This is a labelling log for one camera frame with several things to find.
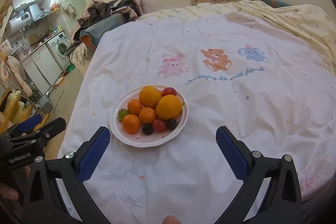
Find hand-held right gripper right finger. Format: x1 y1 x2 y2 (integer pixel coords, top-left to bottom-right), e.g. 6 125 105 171
215 125 303 224

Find pink strawberry print plate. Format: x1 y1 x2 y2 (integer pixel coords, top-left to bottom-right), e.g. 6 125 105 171
109 84 189 148

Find person's right hand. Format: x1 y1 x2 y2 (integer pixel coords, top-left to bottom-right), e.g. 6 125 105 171
162 215 182 224

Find steel range hood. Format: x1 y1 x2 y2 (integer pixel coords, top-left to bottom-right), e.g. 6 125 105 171
28 3 51 22

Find white base cabinet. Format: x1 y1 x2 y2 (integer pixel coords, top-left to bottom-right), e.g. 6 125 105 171
21 44 62 90

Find white washing machine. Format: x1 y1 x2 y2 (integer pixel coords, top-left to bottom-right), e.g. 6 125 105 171
46 32 71 69

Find person's left hand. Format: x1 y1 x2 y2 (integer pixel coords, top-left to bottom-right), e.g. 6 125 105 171
0 183 19 200

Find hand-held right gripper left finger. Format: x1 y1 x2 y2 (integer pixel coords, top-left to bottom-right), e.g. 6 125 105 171
22 126 111 224

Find red cherry tomato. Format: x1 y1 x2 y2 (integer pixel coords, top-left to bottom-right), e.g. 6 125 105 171
161 87 177 97
152 118 168 133

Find small tangerine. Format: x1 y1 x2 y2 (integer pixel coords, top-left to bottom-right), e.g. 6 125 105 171
122 114 141 134
127 99 143 116
139 107 157 125

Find pile of clothes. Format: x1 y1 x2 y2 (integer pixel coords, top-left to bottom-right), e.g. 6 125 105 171
64 0 147 65

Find large orange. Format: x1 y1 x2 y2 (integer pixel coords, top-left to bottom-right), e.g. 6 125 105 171
156 94 182 120
139 86 163 109

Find pink bow print cloth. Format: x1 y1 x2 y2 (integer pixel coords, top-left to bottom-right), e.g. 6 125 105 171
298 156 336 198

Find pink hanging clothes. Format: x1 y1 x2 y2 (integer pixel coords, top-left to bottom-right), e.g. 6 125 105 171
0 55 33 96

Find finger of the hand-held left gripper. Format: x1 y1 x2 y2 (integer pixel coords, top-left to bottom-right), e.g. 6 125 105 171
17 114 42 133
34 117 67 141

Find hanging plastic bag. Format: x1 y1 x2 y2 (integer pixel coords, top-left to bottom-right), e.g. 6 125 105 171
49 0 62 13

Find hanging cloth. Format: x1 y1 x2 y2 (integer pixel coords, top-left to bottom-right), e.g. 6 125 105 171
62 2 75 18

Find white water heater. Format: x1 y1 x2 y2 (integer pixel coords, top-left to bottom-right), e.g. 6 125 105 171
6 11 30 37

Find blue grey cushion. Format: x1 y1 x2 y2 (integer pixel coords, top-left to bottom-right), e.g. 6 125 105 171
79 15 124 50

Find yellow wooden rack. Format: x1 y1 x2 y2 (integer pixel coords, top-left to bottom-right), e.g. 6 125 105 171
0 91 50 132

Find white animal print blanket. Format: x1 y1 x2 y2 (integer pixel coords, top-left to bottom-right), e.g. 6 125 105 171
58 11 336 224

